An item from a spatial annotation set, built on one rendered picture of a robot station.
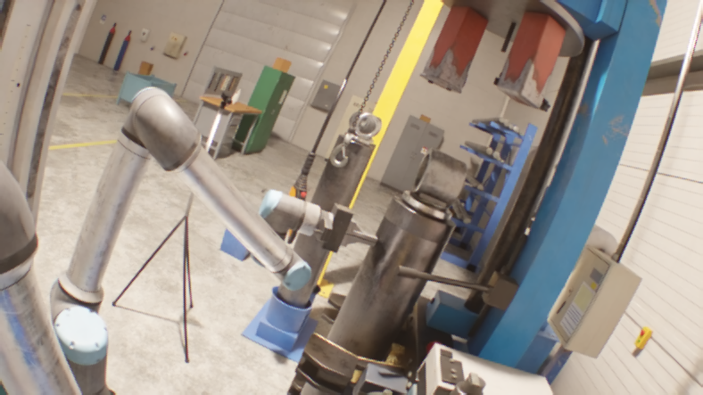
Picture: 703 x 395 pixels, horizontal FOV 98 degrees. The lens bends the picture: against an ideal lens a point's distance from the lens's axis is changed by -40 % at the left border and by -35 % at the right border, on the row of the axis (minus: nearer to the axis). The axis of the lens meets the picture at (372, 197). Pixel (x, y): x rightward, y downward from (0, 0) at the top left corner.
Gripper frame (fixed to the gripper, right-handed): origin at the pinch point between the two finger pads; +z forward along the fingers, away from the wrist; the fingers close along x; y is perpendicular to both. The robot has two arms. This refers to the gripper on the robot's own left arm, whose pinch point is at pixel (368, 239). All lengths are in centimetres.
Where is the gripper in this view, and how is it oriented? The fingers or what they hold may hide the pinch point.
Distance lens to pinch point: 139.1
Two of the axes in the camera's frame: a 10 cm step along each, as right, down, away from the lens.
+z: 8.8, 3.2, 3.5
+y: -2.6, -2.9, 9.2
